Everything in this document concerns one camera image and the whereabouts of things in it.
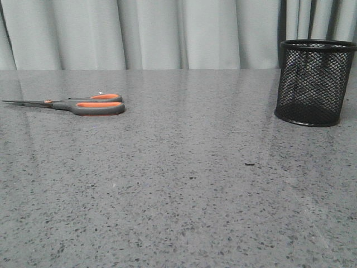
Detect grey and orange scissors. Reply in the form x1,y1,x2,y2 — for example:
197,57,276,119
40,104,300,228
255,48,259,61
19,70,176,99
3,94,125,116

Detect black mesh pen bucket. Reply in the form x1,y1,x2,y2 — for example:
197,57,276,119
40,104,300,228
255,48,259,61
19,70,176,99
274,39,356,127

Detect grey curtain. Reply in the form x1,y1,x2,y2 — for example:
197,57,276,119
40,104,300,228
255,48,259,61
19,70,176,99
1,1,356,70

